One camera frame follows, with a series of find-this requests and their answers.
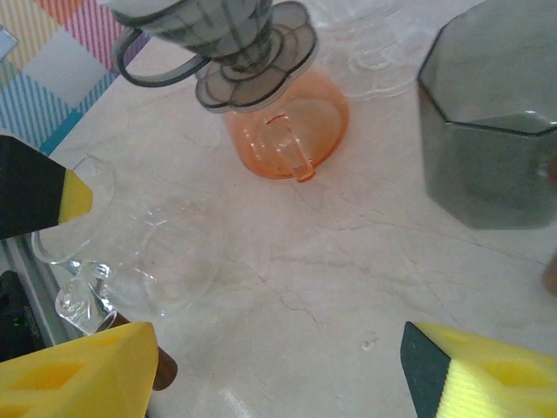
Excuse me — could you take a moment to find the grey glass server wooden handle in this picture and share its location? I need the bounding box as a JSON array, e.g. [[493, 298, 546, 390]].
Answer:
[[416, 0, 557, 300]]

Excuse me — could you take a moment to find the aluminium mounting rail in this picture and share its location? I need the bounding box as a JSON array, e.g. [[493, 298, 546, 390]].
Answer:
[[0, 237, 62, 349]]

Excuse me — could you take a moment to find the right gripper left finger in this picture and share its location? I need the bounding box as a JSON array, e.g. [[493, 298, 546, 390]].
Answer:
[[0, 320, 158, 418]]

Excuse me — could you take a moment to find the clear glass server wooden handle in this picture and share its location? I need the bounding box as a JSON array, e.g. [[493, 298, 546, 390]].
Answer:
[[30, 154, 223, 393]]

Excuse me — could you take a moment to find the grey glass cup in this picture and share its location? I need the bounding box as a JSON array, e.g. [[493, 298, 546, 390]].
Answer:
[[312, 0, 419, 104]]

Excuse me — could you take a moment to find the grey translucent dripper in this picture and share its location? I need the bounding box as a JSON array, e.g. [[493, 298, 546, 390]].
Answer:
[[111, 0, 321, 115]]

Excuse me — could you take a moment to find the orange glass server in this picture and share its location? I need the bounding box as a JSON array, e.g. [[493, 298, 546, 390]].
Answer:
[[224, 69, 351, 183]]

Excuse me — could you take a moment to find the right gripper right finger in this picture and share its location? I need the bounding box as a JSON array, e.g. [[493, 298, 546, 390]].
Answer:
[[399, 320, 557, 418]]

